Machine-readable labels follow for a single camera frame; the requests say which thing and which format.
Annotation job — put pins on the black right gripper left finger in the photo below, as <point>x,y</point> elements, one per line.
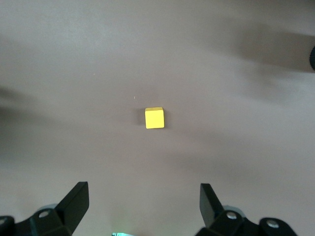
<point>71,204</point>

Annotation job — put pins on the black foam cylinder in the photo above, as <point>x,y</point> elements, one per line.
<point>312,59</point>

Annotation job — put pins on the yellow cube block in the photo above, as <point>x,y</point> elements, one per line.
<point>154,119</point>

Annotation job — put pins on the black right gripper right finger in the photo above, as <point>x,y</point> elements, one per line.
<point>209,209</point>

